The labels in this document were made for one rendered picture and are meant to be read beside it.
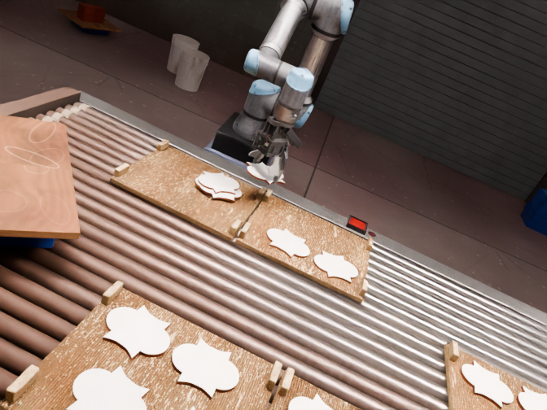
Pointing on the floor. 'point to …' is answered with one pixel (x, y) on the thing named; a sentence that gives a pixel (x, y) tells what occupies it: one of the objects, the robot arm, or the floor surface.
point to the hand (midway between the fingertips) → (265, 172)
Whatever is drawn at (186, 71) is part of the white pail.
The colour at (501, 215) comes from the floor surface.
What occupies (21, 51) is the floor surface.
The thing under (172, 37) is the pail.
